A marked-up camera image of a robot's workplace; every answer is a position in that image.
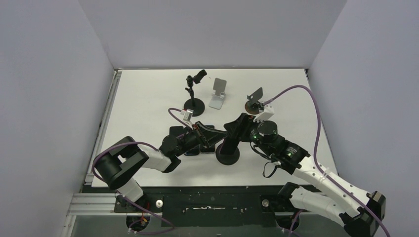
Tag black mounting base plate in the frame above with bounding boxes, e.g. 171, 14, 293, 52
126, 185, 328, 228

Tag black smartphone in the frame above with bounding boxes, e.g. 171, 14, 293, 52
184, 147, 200, 156

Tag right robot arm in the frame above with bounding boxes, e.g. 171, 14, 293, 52
223, 113, 386, 237

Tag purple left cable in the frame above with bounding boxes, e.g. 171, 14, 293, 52
91, 108, 194, 236

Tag purple cable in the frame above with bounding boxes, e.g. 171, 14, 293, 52
91, 108, 194, 236
260, 85, 390, 237

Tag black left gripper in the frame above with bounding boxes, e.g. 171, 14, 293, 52
175, 121, 227, 157

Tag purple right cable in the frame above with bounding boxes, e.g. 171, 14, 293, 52
260, 85, 390, 237

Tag aluminium frame rail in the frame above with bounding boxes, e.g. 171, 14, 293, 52
60, 69, 122, 237

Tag brown round base phone stand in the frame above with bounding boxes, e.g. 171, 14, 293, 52
245, 87, 263, 115

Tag white folding phone stand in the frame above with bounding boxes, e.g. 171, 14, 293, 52
209, 78, 227, 110

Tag clear-case phone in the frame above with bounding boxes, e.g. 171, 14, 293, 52
199, 138, 215, 154

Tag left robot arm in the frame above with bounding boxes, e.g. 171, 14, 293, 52
92, 122, 227, 212

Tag red-edged black phone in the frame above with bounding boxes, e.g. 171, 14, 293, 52
217, 138, 240, 156

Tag black pole phone stand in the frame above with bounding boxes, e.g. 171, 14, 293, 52
183, 70, 207, 117
215, 146, 240, 165

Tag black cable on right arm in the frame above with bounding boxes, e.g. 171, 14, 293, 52
250, 144, 282, 179

